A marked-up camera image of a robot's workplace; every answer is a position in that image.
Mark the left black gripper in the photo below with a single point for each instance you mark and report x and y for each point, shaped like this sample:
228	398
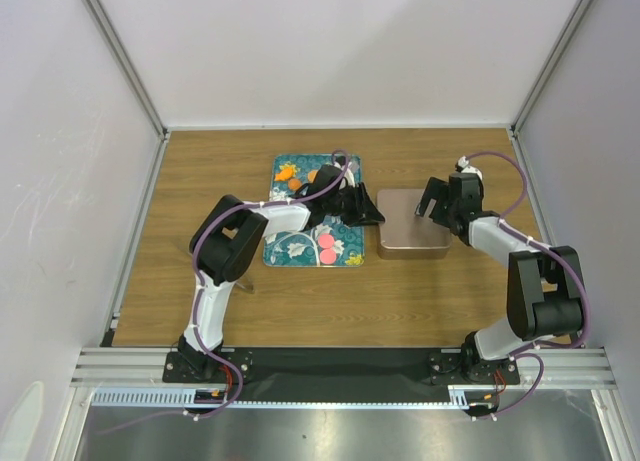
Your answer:
364	212

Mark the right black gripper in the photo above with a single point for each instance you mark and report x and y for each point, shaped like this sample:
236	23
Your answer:
434	189

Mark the metal tongs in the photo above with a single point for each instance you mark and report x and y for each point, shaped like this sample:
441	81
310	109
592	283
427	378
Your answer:
247	286

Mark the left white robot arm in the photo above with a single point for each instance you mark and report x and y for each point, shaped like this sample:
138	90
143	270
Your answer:
199	346

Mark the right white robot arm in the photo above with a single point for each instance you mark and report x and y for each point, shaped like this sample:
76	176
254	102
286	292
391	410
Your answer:
546	296

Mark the brown cookie tin box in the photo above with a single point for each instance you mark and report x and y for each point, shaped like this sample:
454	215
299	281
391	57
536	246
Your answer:
410	252

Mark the teal floral serving tray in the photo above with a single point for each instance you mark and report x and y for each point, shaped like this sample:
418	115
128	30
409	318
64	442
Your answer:
292	249

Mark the pink sandwich cookie upper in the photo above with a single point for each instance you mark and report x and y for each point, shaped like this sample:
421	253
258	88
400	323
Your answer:
326	241

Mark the pink sandwich cookie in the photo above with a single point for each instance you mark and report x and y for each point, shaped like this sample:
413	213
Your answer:
326	241
327	256

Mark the pink sandwich cookie lower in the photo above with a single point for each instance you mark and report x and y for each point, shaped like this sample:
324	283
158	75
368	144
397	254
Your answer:
327	256

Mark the orange swirl cookie top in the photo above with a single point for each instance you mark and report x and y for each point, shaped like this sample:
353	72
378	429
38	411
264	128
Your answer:
294	184

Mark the orange fish cookie top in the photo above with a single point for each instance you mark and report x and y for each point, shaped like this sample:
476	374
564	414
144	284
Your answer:
286	173

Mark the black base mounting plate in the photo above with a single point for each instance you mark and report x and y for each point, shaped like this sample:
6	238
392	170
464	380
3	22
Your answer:
366	375

